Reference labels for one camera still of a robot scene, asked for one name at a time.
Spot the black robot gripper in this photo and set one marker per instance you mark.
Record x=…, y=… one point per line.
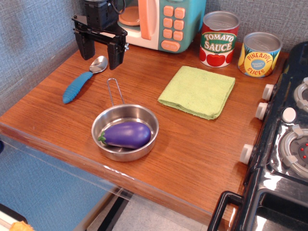
x=100, y=24

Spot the small stainless steel pan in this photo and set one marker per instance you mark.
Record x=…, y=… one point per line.
x=125, y=113

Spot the purple toy eggplant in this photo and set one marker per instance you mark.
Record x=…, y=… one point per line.
x=132, y=135

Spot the green folded cloth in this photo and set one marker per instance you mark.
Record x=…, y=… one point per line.
x=197, y=92

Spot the orange toy plate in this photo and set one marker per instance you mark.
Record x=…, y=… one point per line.
x=130, y=17

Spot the teal toy microwave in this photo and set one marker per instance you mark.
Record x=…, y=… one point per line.
x=165, y=25

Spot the tomato sauce can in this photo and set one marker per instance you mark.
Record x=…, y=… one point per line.
x=218, y=38

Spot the pineapple slices can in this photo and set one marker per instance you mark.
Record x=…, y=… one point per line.
x=259, y=54

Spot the white stove knob middle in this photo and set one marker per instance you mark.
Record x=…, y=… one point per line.
x=261, y=110

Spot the white stove knob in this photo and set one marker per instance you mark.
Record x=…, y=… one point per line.
x=261, y=110
x=267, y=92
x=246, y=153

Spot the white stove knob top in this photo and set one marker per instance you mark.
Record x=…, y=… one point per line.
x=267, y=92

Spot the white stove knob bottom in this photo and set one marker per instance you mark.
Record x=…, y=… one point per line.
x=246, y=153

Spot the orange object bottom left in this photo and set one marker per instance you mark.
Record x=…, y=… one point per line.
x=21, y=226

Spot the black toy stove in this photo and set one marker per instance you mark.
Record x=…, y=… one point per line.
x=275, y=194

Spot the blue handled metal spoon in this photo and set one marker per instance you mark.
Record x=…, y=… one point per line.
x=97, y=66

